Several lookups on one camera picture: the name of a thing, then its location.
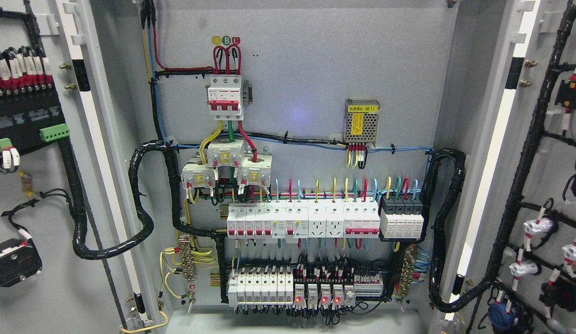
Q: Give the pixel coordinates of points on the black digital power meter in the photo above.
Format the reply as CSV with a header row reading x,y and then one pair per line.
x,y
30,119

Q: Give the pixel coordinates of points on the red three pole main breaker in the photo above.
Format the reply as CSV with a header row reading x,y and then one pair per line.
x,y
227,97

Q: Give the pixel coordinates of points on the brass ground terminal bar left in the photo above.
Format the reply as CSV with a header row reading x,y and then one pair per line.
x,y
188,253

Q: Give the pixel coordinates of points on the white rotary selector switch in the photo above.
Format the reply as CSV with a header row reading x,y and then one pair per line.
x,y
19,259

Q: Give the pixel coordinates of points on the black surge protector modules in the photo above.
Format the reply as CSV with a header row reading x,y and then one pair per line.
x,y
401,220

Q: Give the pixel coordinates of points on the lower relay terminal row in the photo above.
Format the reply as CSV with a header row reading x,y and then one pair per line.
x,y
307,288

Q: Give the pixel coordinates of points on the white current transformers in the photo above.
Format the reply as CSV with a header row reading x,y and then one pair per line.
x,y
227,159

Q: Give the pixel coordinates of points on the perforated metal power supply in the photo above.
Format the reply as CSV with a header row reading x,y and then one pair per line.
x,y
361,121

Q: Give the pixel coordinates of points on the white breaker and socket row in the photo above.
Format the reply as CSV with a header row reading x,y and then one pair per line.
x,y
307,218

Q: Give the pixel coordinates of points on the brass terminal bar right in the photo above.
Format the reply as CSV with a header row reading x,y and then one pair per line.
x,y
407,271

